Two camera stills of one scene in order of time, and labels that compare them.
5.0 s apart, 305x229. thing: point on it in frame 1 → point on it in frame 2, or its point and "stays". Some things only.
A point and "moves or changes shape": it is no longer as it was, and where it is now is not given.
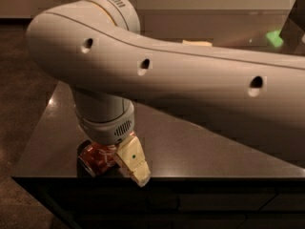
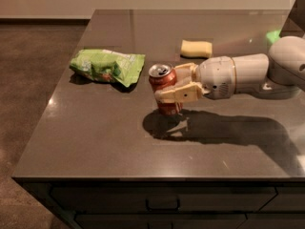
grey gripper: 106,132 → 215,75
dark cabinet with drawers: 271,202 stays
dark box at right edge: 294,30 stays
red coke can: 96,159 moves or changes shape
